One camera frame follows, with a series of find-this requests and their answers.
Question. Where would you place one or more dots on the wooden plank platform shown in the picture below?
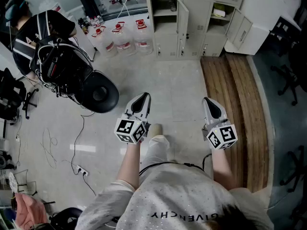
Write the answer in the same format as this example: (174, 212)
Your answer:
(239, 104)

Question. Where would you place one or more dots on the black oval stool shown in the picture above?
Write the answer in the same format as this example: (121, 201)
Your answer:
(100, 95)

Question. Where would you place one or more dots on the pink cloth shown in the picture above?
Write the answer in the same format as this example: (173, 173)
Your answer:
(28, 212)

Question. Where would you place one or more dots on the person's grey t-shirt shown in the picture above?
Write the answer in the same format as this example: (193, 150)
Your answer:
(172, 195)

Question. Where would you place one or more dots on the grey metal locker cabinet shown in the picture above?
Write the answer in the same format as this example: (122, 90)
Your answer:
(192, 15)

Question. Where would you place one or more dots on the clear water jug red cap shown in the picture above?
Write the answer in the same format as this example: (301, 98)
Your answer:
(143, 39)
(106, 44)
(122, 41)

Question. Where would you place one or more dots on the large white box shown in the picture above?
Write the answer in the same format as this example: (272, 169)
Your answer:
(261, 15)

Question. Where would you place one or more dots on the black office chair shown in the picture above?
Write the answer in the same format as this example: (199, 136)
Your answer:
(291, 80)
(296, 174)
(9, 92)

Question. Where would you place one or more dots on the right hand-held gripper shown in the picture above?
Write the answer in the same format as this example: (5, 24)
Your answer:
(221, 136)

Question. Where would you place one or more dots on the person's light trousers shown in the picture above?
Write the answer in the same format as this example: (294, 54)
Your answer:
(156, 150)

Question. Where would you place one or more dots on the person's left forearm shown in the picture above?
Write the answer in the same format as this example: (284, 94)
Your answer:
(129, 164)

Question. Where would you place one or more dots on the clear bottle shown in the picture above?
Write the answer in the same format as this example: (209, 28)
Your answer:
(172, 5)

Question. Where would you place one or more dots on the person's right forearm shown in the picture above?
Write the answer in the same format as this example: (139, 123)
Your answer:
(221, 169)

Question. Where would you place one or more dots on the white foam box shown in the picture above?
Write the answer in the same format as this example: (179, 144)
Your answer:
(84, 42)

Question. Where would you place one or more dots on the cluster of small bottles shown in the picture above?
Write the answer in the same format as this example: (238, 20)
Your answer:
(94, 21)

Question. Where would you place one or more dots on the person's left beige shoe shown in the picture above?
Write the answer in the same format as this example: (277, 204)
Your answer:
(156, 129)

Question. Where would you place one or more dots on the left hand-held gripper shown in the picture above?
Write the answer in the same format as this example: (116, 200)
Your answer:
(130, 130)

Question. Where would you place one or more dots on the white power strip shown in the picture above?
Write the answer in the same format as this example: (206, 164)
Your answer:
(82, 170)

